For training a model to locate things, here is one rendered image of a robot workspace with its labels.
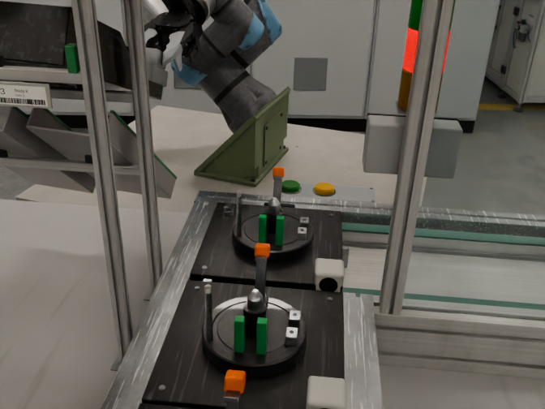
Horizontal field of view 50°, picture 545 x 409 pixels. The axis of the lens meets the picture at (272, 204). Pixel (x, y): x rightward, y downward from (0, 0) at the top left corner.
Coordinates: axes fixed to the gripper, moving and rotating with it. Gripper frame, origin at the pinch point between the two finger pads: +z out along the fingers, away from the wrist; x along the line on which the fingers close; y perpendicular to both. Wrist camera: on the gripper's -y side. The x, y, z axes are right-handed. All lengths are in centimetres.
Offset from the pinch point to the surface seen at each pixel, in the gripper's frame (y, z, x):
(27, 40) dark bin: -21.3, 28.7, -1.2
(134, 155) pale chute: 2.7, 22.6, -6.3
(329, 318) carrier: 14, 38, -41
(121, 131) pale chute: -3.3, 23.7, -6.4
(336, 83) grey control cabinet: 180, -238, 11
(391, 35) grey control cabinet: 154, -259, -21
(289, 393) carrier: 9, 52, -39
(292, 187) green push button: 26.6, 2.7, -26.1
